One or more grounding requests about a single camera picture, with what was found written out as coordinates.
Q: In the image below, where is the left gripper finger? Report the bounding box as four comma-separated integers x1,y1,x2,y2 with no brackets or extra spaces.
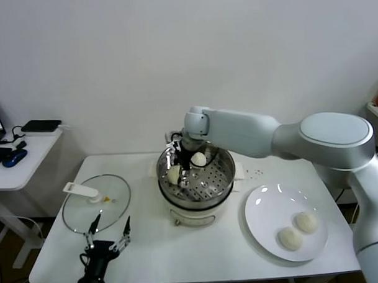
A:
107,215,133,253
83,213,102,251

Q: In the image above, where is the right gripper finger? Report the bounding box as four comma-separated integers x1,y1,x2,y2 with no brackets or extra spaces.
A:
179,168,191,188
168,143,179,167

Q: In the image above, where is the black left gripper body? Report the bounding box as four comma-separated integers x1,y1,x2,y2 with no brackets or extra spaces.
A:
74,240,122,281

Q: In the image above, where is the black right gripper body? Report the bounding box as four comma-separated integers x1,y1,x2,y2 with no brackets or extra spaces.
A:
174,140,194,170

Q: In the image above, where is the white steamed baozi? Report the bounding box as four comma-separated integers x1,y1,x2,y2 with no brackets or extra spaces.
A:
292,211,319,235
166,165,182,185
190,151,208,168
277,227,304,252

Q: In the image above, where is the stainless steel steamer basket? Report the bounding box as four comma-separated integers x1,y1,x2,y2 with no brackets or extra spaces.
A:
146,137,247,212

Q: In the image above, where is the white electric cooker pot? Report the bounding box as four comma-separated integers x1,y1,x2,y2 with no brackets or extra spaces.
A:
158,176,244,229

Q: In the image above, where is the white side desk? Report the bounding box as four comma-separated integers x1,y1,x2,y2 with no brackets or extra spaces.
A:
0,128,70,270

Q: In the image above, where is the white round plate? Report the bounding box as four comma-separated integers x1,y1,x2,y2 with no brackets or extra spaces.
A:
243,182,330,264

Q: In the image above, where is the blue computer mouse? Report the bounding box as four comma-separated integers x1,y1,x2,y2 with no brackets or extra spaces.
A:
2,149,29,168

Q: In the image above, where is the black flat device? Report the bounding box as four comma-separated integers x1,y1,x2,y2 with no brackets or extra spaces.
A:
20,119,63,133

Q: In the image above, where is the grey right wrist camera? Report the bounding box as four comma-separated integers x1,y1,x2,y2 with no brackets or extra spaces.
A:
164,130,181,148

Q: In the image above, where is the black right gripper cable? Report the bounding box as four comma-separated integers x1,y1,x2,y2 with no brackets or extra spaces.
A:
171,130,222,169

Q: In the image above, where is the glass lid white handle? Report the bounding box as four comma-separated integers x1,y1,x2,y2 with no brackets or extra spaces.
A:
60,173,133,236

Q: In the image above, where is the white cable under desk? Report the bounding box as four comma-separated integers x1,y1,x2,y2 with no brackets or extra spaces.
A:
11,214,45,241

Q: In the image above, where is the thin black desk cable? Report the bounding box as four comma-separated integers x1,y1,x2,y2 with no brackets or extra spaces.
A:
0,125,30,146

